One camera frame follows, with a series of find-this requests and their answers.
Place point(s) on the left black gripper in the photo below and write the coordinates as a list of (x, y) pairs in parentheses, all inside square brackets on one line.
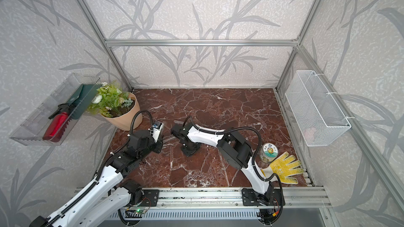
[(158, 148)]

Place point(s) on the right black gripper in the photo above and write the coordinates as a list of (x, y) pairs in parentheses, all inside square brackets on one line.
[(188, 154)]

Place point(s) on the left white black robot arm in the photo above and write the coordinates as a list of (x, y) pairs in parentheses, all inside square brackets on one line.
[(109, 191)]

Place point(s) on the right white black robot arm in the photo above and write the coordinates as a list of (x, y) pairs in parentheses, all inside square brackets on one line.
[(233, 146)]

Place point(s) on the terracotta pot with green plant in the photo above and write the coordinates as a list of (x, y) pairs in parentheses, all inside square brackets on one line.
[(116, 106)]

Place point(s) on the red spray bottle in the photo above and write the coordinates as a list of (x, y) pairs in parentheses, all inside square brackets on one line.
[(59, 121)]

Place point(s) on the yellow work glove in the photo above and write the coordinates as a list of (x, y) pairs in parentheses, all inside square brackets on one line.
[(286, 167)]

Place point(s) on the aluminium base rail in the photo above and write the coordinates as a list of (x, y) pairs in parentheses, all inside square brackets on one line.
[(230, 198)]

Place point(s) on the clear plastic wall bin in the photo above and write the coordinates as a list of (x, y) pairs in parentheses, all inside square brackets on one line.
[(31, 131)]

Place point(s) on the white wire mesh basket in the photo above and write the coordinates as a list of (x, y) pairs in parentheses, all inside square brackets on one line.
[(318, 116)]

